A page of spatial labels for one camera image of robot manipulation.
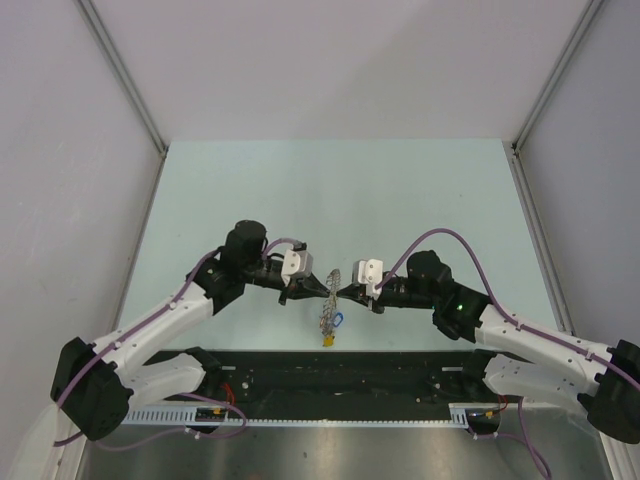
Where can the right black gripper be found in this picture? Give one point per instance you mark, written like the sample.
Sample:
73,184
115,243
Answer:
356,293

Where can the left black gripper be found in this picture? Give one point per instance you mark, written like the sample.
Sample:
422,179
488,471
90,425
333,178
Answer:
303,288

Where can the metal keyring disc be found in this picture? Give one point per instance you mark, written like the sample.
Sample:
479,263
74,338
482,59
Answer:
329,309

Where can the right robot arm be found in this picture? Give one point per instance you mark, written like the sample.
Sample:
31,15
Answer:
517,357

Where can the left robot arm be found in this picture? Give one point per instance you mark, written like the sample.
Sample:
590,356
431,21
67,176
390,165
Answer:
96,384

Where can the blue tag key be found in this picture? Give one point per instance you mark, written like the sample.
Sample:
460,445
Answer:
337,319

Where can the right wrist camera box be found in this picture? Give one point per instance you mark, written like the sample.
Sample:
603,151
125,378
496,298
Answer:
368,273

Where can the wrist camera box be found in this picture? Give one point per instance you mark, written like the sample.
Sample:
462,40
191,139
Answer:
368,273
296,264

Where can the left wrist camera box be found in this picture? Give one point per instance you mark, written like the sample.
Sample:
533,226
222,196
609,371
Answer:
296,264

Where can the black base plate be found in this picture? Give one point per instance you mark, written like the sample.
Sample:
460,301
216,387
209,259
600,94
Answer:
342,385

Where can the grey slotted cable duct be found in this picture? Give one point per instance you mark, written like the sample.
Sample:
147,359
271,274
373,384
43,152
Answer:
201,416

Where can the left aluminium frame post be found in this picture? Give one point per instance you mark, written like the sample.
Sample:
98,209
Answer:
114,60

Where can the aluminium frame post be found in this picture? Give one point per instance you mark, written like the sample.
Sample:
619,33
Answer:
114,60
576,37

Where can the right aluminium frame post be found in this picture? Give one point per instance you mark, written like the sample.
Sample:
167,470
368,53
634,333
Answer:
576,37

